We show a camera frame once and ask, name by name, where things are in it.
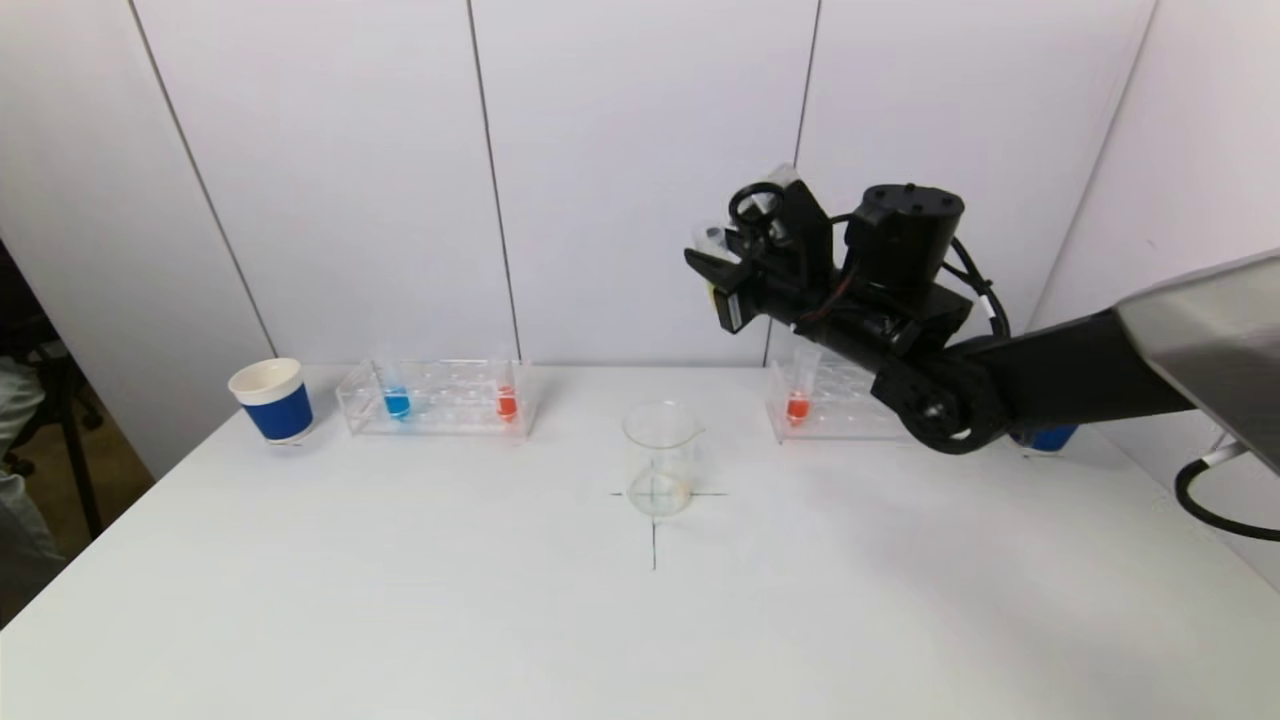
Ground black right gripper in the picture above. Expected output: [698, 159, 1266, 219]
[683, 227, 867, 347]

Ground red pigment test tube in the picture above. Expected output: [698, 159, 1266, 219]
[785, 345, 823, 428]
[492, 352, 520, 425]

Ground clear acrylic test tube rack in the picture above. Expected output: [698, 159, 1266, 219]
[765, 345, 916, 444]
[337, 359, 534, 439]

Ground clear glass beaker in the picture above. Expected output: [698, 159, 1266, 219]
[621, 400, 706, 519]

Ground blue pigment test tube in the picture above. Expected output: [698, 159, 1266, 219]
[375, 348, 414, 424]

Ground blue white paper cup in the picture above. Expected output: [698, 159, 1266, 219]
[1010, 424, 1083, 457]
[228, 358, 315, 445]

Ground person in grey clothes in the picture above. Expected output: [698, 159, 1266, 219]
[0, 355, 59, 616]

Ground black looped camera cable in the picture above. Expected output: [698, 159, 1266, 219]
[727, 182, 787, 234]

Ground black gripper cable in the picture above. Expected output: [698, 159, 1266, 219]
[940, 235, 1012, 338]

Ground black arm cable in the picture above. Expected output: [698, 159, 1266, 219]
[1174, 438, 1280, 544]

